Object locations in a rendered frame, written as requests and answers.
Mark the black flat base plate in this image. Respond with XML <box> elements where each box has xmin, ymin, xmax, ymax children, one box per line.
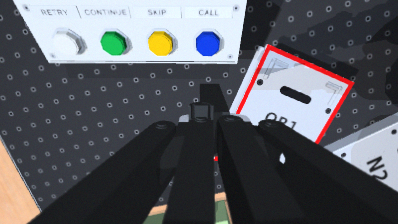
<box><xmin>0</xmin><ymin>0</ymin><xmax>398</xmax><ymax>212</ymax></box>

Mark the white operator button panel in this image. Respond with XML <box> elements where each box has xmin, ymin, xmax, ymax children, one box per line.
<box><xmin>13</xmin><ymin>0</ymin><xmax>247</xmax><ymax>64</ymax></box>

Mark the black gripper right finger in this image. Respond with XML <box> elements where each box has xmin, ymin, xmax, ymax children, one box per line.
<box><xmin>209</xmin><ymin>84</ymin><xmax>398</xmax><ymax>224</ymax></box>

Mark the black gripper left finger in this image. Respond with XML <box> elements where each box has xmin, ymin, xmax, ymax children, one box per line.
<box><xmin>26</xmin><ymin>84</ymin><xmax>216</xmax><ymax>224</ymax></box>

